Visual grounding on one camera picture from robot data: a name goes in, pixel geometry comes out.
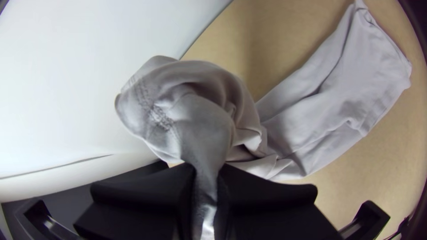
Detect light grey t-shirt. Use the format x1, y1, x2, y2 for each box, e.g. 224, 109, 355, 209
114, 0, 413, 240

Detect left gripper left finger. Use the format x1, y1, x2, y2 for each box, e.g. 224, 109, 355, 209
73, 161, 197, 240

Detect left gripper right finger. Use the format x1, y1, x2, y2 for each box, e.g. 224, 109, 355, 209
216, 164, 345, 240

